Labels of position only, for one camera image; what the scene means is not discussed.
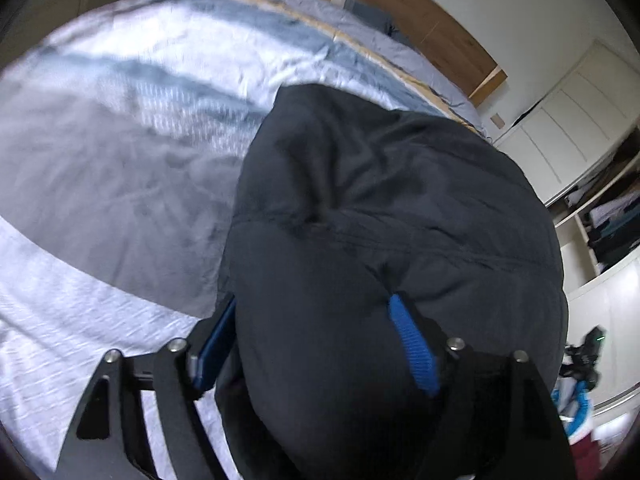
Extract white wardrobe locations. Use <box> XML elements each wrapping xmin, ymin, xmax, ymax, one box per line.
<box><xmin>492</xmin><ymin>37</ymin><xmax>640</xmax><ymax>411</ymax></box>

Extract black padded jacket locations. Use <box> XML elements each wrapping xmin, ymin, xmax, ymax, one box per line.
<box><xmin>214</xmin><ymin>83</ymin><xmax>571</xmax><ymax>480</ymax></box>

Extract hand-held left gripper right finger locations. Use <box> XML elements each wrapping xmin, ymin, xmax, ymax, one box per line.
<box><xmin>388</xmin><ymin>293</ymin><xmax>577</xmax><ymax>480</ymax></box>

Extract bed with striped bedding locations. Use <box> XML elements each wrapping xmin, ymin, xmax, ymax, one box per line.
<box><xmin>0</xmin><ymin>0</ymin><xmax>488</xmax><ymax>480</ymax></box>

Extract wooden headboard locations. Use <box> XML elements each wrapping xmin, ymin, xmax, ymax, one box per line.
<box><xmin>240</xmin><ymin>0</ymin><xmax>508</xmax><ymax>107</ymax></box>

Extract stacked clothes on wardrobe shelf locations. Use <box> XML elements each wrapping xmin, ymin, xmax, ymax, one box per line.
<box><xmin>565</xmin><ymin>180</ymin><xmax>640</xmax><ymax>276</ymax></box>

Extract dark blue pillow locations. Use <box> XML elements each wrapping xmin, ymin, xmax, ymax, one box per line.
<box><xmin>350</xmin><ymin>0</ymin><xmax>403</xmax><ymax>37</ymax></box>

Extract blue and white bundle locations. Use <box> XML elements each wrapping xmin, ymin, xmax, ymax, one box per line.
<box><xmin>552</xmin><ymin>377</ymin><xmax>596</xmax><ymax>431</ymax></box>

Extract red cloth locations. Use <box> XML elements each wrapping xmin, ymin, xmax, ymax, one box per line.
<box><xmin>570</xmin><ymin>435</ymin><xmax>626</xmax><ymax>480</ymax></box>

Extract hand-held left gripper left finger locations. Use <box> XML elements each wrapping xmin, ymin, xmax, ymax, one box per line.
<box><xmin>57</xmin><ymin>294</ymin><xmax>237</xmax><ymax>480</ymax></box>

